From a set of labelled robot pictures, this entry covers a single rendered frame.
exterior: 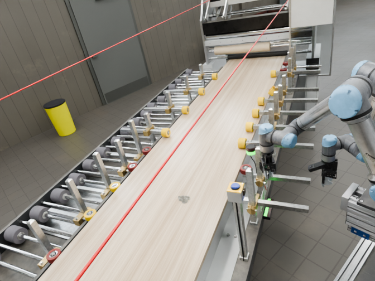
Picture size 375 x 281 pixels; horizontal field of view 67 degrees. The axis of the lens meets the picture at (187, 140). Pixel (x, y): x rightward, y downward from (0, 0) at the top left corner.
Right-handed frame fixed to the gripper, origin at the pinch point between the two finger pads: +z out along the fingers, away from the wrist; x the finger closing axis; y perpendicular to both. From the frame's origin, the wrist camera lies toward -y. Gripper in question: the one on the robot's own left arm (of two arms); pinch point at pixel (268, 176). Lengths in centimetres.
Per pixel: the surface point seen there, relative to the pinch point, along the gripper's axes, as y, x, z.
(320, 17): -244, 108, -35
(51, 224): -8, -158, 30
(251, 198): 8.0, -11.3, 8.5
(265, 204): 6.4, -3.3, 16.0
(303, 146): -34.6, 30.4, 5.6
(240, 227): 32.5, -20.0, 4.8
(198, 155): -47, -44, 11
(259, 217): 2.1, -6.8, 31.0
